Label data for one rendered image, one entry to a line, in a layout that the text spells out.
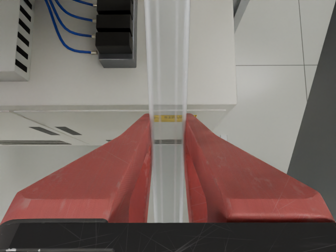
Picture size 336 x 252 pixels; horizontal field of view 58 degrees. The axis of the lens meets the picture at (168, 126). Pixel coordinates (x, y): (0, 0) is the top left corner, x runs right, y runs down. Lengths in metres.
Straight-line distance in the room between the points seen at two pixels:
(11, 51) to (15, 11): 0.06
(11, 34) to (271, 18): 0.98
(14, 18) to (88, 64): 0.12
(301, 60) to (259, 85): 0.18
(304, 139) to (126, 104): 0.30
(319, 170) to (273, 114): 0.96
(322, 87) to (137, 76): 0.33
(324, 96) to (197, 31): 0.34
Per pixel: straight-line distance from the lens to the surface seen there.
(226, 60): 0.48
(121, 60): 0.44
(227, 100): 0.46
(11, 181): 1.19
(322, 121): 0.18
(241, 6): 0.60
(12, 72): 0.47
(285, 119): 1.15
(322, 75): 0.18
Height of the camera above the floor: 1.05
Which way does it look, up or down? 80 degrees down
